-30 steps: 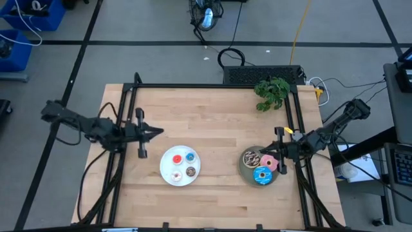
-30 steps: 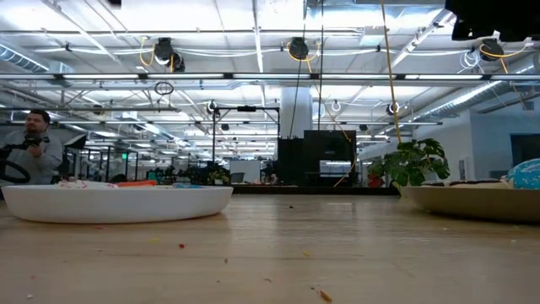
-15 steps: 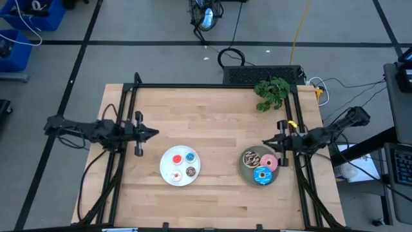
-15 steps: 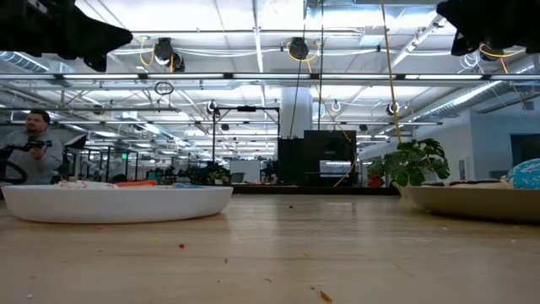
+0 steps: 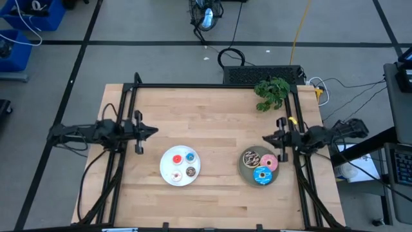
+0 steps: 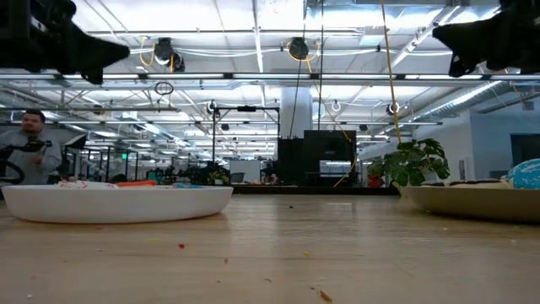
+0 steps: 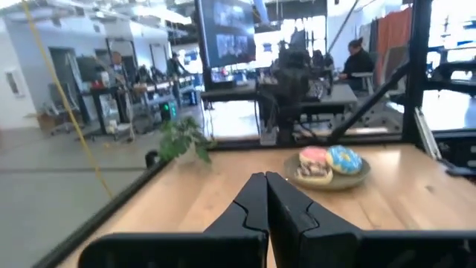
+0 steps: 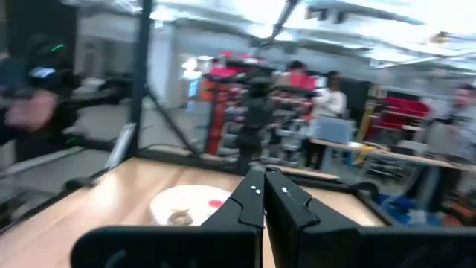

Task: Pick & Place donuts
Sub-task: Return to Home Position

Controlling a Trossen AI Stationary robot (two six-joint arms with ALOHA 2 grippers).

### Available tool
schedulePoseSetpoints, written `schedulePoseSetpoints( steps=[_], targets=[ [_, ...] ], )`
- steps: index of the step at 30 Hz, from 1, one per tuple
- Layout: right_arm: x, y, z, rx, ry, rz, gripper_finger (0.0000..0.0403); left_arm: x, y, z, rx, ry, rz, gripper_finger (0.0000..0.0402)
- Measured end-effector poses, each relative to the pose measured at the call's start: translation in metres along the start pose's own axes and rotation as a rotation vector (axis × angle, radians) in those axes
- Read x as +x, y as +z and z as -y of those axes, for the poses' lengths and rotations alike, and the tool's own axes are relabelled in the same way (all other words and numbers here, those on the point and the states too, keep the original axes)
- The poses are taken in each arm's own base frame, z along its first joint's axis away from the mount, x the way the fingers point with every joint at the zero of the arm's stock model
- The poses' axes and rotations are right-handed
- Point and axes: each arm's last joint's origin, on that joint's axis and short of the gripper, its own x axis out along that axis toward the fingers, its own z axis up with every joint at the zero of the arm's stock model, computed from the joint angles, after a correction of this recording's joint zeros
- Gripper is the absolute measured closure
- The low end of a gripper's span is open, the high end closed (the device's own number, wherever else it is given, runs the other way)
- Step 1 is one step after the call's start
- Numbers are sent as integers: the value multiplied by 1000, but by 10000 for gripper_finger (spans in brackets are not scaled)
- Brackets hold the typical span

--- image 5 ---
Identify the large pink glazed donut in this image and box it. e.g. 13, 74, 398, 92
259, 153, 279, 173

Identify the white round plate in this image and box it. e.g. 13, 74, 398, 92
159, 145, 201, 188

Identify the white round cup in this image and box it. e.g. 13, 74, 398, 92
339, 162, 357, 180

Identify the black keyboard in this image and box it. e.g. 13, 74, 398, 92
394, 150, 412, 187

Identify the yellow extension cable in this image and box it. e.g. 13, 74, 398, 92
288, 0, 313, 66

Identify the grey desk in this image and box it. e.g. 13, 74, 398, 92
382, 63, 412, 225

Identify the black perforated computer case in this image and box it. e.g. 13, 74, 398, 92
223, 65, 306, 86

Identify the green potted plant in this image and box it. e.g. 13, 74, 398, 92
253, 77, 291, 113

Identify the large chocolate glazed donut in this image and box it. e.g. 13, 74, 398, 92
242, 150, 261, 169

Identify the black coiled cable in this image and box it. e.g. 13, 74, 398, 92
217, 0, 246, 69

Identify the black laptop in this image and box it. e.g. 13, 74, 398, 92
395, 47, 412, 94

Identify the black metal bar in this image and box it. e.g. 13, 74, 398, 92
331, 127, 397, 166

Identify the black floor fan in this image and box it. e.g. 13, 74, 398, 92
189, 0, 225, 44

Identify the white looped cable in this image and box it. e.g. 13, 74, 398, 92
307, 76, 331, 107

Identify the white paper sheet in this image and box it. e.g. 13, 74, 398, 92
334, 144, 380, 184

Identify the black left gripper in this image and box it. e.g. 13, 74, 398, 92
122, 110, 159, 155

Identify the grey round plate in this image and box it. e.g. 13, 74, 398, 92
237, 145, 280, 188

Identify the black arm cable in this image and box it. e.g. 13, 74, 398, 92
77, 148, 110, 223

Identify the large blue glazed donut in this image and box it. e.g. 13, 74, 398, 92
252, 166, 273, 186

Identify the black metal table frame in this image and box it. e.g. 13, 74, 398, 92
72, 72, 347, 232

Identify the thin black cable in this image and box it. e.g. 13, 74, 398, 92
321, 77, 387, 123

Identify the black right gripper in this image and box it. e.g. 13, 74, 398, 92
262, 117, 303, 162

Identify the blue plastic bin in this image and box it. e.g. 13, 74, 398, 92
0, 0, 67, 32
0, 28, 33, 72

